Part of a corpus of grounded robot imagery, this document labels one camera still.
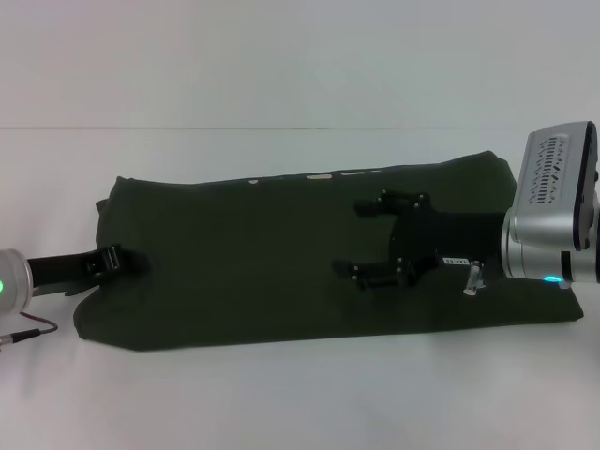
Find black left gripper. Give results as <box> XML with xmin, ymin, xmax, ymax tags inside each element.
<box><xmin>25</xmin><ymin>244</ymin><xmax>152</xmax><ymax>298</ymax></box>

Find right gripper cable with connector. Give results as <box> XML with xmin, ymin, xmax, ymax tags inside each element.
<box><xmin>461</xmin><ymin>260</ymin><xmax>487</xmax><ymax>298</ymax></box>

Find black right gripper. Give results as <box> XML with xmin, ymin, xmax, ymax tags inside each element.
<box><xmin>331</xmin><ymin>188</ymin><xmax>511</xmax><ymax>293</ymax></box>

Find dark green t-shirt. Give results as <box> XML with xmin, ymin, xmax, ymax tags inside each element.
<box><xmin>74</xmin><ymin>149</ymin><xmax>585</xmax><ymax>353</ymax></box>

